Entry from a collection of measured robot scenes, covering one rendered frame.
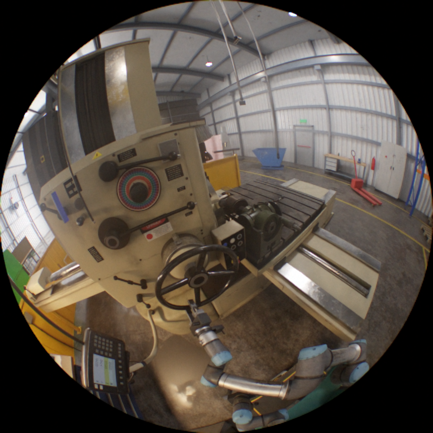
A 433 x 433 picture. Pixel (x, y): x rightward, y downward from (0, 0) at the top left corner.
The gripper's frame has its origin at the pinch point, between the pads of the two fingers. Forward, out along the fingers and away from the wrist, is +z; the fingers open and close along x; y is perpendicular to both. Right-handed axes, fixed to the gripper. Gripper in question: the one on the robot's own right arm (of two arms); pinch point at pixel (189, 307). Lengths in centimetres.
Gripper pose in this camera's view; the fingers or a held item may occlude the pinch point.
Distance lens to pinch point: 71.7
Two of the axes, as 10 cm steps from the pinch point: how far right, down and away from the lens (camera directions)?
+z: -5.1, -3.8, 7.7
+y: -7.8, -1.7, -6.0
